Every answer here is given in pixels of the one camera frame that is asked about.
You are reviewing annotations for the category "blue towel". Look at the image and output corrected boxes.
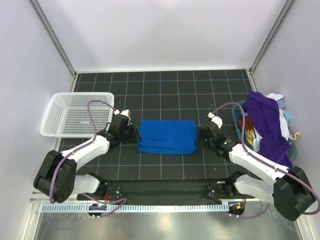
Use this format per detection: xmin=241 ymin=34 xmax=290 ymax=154
xmin=137 ymin=120 xmax=197 ymax=155

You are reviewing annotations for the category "purple towel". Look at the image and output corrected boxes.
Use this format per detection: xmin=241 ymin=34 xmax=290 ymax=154
xmin=243 ymin=91 xmax=293 ymax=168

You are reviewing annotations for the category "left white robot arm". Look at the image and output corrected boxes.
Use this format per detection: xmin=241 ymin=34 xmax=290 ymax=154
xmin=33 ymin=110 xmax=140 ymax=204

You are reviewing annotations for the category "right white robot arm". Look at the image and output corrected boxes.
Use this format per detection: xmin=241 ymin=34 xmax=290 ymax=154
xmin=196 ymin=122 xmax=320 ymax=222

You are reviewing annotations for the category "teal translucent laundry basket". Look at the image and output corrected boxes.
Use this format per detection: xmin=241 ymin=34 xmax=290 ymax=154
xmin=233 ymin=93 xmax=296 ymax=166

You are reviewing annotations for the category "yellow patterned cloth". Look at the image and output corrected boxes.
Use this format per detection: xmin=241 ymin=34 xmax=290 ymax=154
xmin=245 ymin=129 xmax=256 ymax=146

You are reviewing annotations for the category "brown cloth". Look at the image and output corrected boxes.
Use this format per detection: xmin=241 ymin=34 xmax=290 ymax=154
xmin=237 ymin=116 xmax=254 ymax=131

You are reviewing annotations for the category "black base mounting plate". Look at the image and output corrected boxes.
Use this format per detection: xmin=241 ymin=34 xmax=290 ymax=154
xmin=85 ymin=179 xmax=246 ymax=206

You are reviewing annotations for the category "white perforated plastic basket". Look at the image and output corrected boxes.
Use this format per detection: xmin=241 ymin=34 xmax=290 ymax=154
xmin=40 ymin=92 xmax=115 ymax=138

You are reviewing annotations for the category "white cloth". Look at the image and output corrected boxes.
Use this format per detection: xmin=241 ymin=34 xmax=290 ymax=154
xmin=252 ymin=93 xmax=300 ymax=152

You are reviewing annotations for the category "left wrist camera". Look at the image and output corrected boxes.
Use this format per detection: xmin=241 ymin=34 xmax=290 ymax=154
xmin=113 ymin=109 xmax=131 ymax=121

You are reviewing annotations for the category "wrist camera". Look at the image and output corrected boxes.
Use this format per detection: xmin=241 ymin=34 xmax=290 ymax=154
xmin=113 ymin=109 xmax=131 ymax=121
xmin=207 ymin=112 xmax=223 ymax=129

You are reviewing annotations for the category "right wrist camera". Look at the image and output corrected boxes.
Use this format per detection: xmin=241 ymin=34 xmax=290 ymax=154
xmin=207 ymin=112 xmax=223 ymax=129

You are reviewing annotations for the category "slotted white cable duct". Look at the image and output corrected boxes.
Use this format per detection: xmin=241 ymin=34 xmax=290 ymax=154
xmin=41 ymin=202 xmax=229 ymax=214

